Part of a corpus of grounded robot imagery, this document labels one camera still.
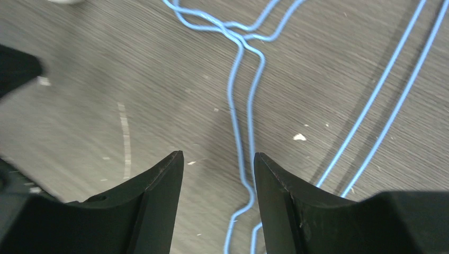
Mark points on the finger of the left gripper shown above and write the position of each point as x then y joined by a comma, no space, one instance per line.
17,68

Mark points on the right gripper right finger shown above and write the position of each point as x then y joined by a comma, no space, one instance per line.
298,217

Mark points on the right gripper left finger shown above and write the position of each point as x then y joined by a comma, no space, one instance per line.
137,216

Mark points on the metal clothes rack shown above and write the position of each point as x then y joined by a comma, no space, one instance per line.
66,2

